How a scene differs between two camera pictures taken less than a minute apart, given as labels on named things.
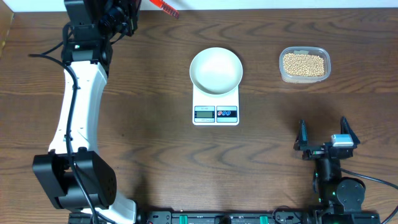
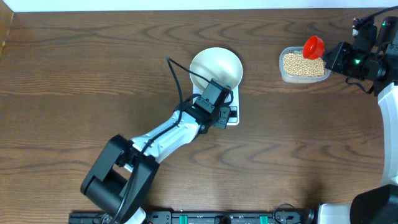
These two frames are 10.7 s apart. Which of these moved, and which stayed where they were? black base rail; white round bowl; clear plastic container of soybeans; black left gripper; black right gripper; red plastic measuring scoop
Moved: black left gripper; black right gripper; red plastic measuring scoop
Stayed: clear plastic container of soybeans; white round bowl; black base rail
